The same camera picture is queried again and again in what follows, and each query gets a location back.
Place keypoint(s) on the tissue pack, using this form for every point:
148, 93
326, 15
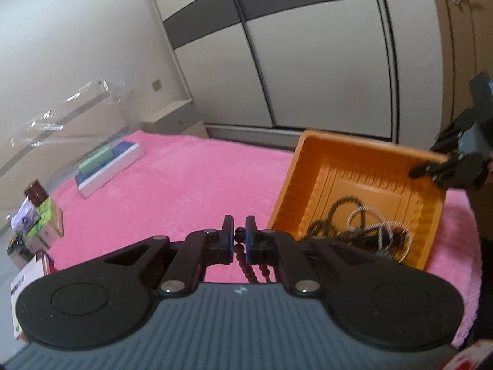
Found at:
24, 217

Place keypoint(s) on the flat white box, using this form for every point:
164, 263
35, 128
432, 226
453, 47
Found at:
111, 173

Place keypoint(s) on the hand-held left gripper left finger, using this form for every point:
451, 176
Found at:
230, 235

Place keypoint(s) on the white nightstand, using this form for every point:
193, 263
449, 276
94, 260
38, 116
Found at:
175, 121

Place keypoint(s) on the long green box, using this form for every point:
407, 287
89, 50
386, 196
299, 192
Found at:
94, 160

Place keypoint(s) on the dark jar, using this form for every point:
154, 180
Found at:
14, 244

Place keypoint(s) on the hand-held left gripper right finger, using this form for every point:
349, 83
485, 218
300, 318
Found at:
250, 239

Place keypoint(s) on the pink fluffy blanket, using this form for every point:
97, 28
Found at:
200, 177

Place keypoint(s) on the red patterned cloth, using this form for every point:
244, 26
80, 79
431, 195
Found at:
472, 356

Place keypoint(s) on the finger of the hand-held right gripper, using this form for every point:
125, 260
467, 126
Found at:
450, 133
439, 167

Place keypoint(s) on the wooden door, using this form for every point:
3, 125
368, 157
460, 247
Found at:
462, 38

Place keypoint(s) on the white green carton box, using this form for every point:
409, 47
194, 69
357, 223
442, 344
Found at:
40, 237

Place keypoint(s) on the blue book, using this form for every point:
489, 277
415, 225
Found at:
123, 150

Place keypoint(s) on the clear plastic wrap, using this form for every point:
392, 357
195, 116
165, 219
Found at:
77, 102

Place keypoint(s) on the orange plastic tray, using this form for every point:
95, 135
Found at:
346, 169

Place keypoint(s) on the dark brown box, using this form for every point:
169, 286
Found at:
35, 193

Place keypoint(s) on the white grey sliding wardrobe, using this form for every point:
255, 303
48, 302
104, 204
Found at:
308, 46

